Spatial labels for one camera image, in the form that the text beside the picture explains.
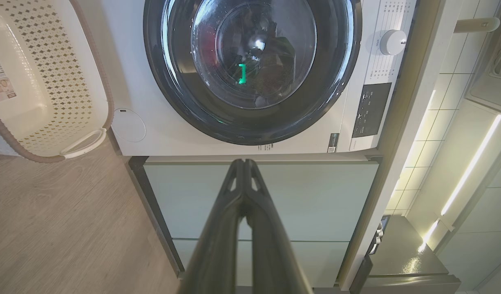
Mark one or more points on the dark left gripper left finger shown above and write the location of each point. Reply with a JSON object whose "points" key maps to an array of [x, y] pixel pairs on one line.
{"points": [[218, 245]]}

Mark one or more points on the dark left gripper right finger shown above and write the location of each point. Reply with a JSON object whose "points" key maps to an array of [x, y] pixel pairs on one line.
{"points": [[275, 261]]}

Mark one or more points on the dark round washing machine door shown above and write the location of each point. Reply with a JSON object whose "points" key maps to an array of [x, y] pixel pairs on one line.
{"points": [[328, 81]]}

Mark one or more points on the white front-load washing machine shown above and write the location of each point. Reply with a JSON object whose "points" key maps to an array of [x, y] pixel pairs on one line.
{"points": [[132, 61]]}

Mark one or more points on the cream perforated laundry basket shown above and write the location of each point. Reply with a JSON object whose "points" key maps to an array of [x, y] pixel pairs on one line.
{"points": [[42, 81]]}

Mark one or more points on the white washing machine dial knob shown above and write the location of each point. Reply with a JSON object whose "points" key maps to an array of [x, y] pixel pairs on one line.
{"points": [[391, 42]]}

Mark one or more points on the pale green cabinet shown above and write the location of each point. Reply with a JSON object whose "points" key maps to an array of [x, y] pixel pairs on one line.
{"points": [[316, 196]]}

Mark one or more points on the dark grey glossy appliance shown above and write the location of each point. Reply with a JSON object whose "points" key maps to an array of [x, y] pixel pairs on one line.
{"points": [[405, 253]]}

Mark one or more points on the grey countertop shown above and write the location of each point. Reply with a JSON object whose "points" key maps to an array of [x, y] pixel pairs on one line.
{"points": [[393, 143]]}

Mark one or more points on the warm white light strip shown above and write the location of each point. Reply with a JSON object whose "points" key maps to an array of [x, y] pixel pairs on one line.
{"points": [[471, 163]]}

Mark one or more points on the grey range hood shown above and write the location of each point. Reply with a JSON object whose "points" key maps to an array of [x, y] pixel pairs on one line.
{"points": [[495, 77]]}

